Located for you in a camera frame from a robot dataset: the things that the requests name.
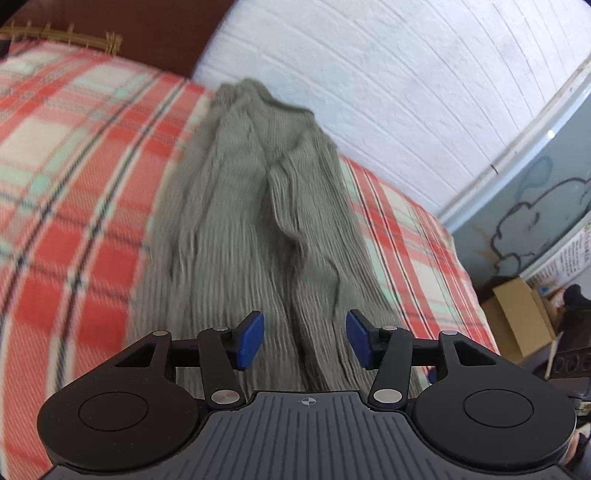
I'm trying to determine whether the cardboard box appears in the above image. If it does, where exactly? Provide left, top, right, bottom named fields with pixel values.
left=480, top=276, right=560, bottom=365

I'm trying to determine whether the white door frame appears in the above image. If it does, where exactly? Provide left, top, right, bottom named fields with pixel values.
left=436, top=60, right=591, bottom=222

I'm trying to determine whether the dark brown wooden headboard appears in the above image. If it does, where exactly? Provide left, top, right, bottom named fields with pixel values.
left=0, top=0, right=236, bottom=79

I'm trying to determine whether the green striped checked shirt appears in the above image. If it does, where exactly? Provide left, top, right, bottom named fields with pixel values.
left=127, top=78, right=428, bottom=398

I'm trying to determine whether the wall poster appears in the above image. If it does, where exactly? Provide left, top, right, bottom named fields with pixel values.
left=526, top=228, right=591, bottom=291

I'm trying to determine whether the red plaid bed sheet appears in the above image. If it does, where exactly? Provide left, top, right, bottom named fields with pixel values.
left=0, top=39, right=502, bottom=480

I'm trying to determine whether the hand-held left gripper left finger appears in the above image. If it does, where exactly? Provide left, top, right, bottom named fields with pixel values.
left=115, top=310, right=266, bottom=411

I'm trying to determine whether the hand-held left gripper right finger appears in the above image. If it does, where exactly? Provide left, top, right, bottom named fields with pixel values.
left=346, top=309, right=502, bottom=411

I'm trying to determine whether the pale blue cartoon door panel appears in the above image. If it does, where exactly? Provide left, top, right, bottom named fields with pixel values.
left=438, top=92, right=591, bottom=280

